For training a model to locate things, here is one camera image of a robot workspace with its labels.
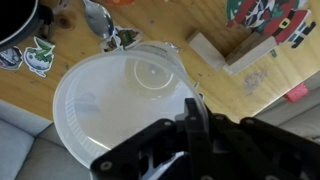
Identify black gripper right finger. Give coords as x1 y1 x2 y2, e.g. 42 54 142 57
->
199 108 320 180

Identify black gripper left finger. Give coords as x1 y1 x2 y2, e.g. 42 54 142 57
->
89 98 201 180

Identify translucent plastic container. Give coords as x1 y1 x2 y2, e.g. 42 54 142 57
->
52 40 210 170

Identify red box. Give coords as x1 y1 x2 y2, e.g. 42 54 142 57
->
283 82 311 103

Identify wooden block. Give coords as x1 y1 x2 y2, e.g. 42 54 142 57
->
186 30 227 72

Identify small cartoon sticker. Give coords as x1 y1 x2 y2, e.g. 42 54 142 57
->
0 46 24 71
23 35 56 78
99 25 144 54

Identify grey fabric sofa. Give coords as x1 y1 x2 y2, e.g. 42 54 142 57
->
0 99 93 180

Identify wooden table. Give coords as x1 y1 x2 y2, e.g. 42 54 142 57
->
0 0 320 123

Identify silver spoon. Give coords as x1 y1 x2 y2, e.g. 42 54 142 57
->
82 0 116 40

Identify Santa sticker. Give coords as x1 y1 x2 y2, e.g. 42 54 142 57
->
225 0 317 49

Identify black bowl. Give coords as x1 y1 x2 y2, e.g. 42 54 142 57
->
0 0 55 53

